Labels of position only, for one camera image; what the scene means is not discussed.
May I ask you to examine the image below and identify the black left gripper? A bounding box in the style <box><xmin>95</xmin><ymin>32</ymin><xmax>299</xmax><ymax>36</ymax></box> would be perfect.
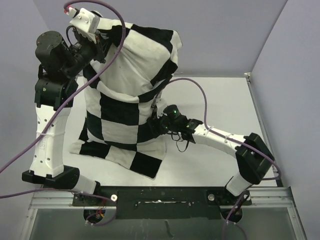
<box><xmin>61</xmin><ymin>28</ymin><xmax>113</xmax><ymax>78</ymax></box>

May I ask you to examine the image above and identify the black white checkered pillowcase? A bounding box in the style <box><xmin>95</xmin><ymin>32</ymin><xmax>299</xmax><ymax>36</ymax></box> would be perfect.
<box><xmin>69</xmin><ymin>18</ymin><xmax>173</xmax><ymax>179</ymax></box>

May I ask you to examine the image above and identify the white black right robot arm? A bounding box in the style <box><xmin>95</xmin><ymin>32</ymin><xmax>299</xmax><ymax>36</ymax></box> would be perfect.
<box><xmin>147</xmin><ymin>104</ymin><xmax>274</xmax><ymax>205</ymax></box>

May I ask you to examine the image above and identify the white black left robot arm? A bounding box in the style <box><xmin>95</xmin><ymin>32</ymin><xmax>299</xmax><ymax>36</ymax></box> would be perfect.
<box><xmin>22</xmin><ymin>30</ymin><xmax>107</xmax><ymax>206</ymax></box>

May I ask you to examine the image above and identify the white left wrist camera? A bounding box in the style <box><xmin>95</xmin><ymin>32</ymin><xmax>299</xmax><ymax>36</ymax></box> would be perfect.
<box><xmin>64</xmin><ymin>6</ymin><xmax>100</xmax><ymax>44</ymax></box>

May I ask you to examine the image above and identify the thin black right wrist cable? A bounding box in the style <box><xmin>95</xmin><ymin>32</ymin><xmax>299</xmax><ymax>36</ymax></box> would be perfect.
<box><xmin>169</xmin><ymin>131</ymin><xmax>192</xmax><ymax>153</ymax></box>

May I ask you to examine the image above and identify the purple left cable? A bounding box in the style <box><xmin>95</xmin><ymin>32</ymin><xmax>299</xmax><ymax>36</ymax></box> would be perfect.
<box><xmin>0</xmin><ymin>0</ymin><xmax>127</xmax><ymax>227</ymax></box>

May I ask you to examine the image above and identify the purple cable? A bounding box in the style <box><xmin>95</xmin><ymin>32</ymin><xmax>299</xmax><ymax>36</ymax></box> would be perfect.
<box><xmin>167</xmin><ymin>77</ymin><xmax>283</xmax><ymax>240</ymax></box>
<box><xmin>0</xmin><ymin>0</ymin><xmax>127</xmax><ymax>227</ymax></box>

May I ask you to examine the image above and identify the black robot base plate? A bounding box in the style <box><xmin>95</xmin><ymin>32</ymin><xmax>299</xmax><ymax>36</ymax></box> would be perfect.
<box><xmin>72</xmin><ymin>186</ymin><xmax>252</xmax><ymax>220</ymax></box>

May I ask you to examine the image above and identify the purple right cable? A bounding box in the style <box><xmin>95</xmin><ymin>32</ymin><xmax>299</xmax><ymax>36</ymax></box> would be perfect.
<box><xmin>167</xmin><ymin>77</ymin><xmax>283</xmax><ymax>240</ymax></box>

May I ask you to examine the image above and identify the aluminium front frame rail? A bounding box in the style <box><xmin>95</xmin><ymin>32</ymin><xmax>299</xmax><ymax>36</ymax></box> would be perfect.
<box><xmin>29</xmin><ymin>187</ymin><xmax>294</xmax><ymax>209</ymax></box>

